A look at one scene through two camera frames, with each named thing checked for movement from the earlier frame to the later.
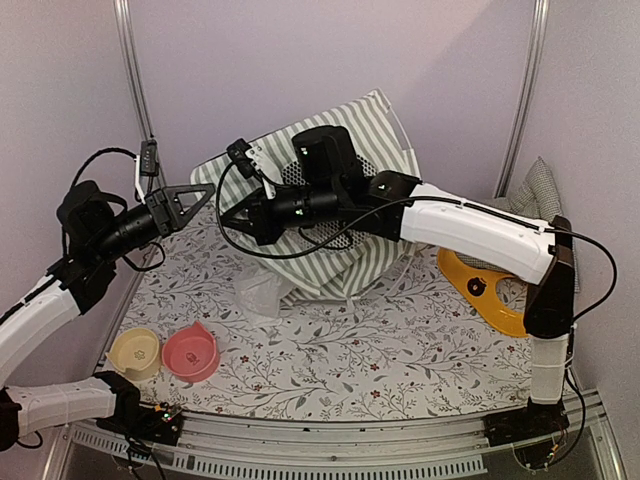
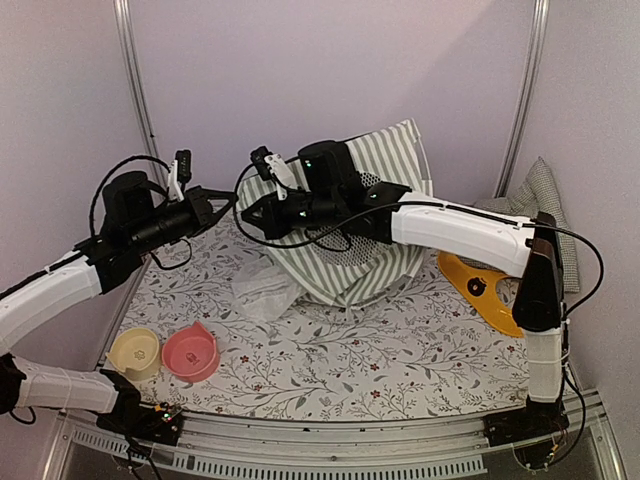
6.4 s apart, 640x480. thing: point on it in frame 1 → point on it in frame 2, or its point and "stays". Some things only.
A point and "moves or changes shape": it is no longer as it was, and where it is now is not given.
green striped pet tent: [311, 263] moves or changes shape
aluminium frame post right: [525, 96] stays
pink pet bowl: [191, 354] stays
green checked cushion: [536, 197] stays
